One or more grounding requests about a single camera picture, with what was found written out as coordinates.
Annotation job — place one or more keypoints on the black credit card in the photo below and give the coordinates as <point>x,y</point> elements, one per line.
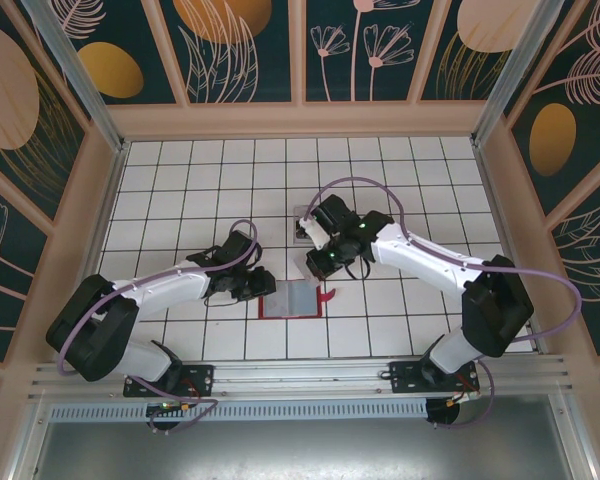
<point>300,231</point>

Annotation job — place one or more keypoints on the white VIP card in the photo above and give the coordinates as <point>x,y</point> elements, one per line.
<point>302,270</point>

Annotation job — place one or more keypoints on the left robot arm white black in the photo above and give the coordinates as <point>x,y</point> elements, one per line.
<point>165,290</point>

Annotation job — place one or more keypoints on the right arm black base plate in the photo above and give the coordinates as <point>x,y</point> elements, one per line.
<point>405,377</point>

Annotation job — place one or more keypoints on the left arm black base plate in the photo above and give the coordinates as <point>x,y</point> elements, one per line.
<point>200,377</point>

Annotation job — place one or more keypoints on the aluminium frame post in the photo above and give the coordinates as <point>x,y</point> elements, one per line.
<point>81,75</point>
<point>515,75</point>

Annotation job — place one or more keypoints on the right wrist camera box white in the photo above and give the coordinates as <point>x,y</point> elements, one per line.
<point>316,234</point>

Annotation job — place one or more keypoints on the red card holder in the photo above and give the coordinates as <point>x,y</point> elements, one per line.
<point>295,302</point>

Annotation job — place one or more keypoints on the aluminium mounting rail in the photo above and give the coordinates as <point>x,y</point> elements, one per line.
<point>300,375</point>

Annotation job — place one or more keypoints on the clear plastic box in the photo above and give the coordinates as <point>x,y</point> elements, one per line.
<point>298,212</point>

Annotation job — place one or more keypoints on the grey metal panel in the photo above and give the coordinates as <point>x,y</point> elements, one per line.
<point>300,450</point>

